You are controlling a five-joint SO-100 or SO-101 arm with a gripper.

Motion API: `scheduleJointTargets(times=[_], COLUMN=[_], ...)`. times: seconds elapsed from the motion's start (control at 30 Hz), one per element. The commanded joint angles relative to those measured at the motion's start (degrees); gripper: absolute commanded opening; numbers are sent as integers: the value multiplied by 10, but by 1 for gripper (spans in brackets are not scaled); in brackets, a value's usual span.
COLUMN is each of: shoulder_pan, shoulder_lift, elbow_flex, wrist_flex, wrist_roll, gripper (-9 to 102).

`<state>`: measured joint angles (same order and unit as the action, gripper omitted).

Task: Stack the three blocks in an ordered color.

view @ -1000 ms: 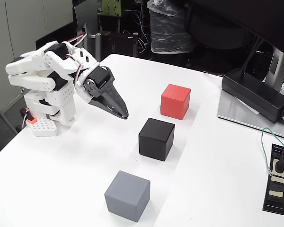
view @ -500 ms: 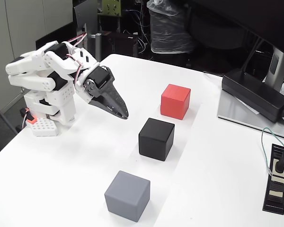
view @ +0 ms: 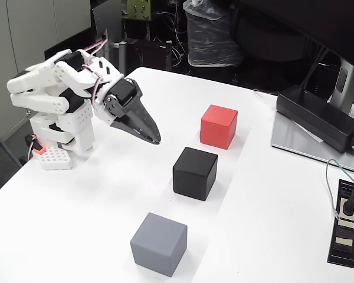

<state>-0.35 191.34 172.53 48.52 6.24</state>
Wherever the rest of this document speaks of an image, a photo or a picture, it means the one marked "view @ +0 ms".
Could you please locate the silver metal pole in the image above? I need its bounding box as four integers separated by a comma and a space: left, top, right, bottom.
113, 41, 127, 80

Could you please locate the black power plug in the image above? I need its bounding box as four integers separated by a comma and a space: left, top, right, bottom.
341, 181, 354, 216

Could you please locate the orange cable connector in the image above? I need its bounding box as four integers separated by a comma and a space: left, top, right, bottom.
25, 134, 47, 156

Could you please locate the grey cube block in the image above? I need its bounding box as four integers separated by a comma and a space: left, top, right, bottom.
129, 212, 188, 278

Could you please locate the silver monitor base plate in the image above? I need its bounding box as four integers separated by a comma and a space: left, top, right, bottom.
270, 111, 354, 175

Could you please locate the red cube block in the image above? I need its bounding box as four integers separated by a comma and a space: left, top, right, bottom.
199, 104, 239, 150

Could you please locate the black desktop box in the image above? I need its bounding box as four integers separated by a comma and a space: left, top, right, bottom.
126, 38, 173, 71

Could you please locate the plastic-wrapped black bin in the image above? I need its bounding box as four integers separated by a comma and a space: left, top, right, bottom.
182, 0, 242, 68

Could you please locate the black power adapter brick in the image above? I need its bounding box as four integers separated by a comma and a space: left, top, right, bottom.
276, 84, 354, 153

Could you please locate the green metal board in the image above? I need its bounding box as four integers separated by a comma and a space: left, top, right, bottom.
126, 0, 152, 21

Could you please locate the black cube block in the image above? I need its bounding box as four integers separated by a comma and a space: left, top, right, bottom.
172, 146, 219, 202

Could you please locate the black power strip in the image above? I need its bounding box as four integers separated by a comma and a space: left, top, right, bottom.
326, 179, 354, 268

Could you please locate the red and white servo cable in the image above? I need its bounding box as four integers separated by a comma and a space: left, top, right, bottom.
82, 40, 109, 104

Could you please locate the green cable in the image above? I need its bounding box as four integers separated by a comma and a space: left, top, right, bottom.
325, 158, 354, 221

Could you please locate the black computer tower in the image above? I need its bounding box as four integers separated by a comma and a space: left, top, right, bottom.
90, 0, 123, 74

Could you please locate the black monitor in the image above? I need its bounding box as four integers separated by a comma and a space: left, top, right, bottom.
232, 0, 354, 74

